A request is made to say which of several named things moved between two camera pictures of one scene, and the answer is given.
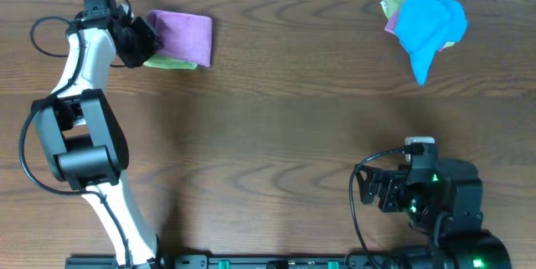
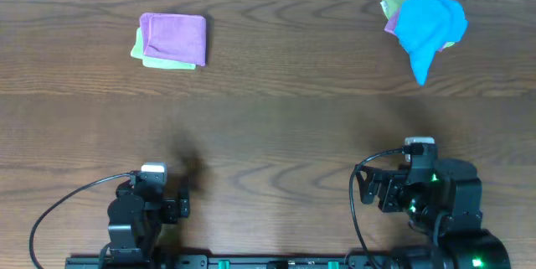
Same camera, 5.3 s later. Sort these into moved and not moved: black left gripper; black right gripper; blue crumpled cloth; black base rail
Moved: black left gripper
Not moved: blue crumpled cloth; black base rail; black right gripper
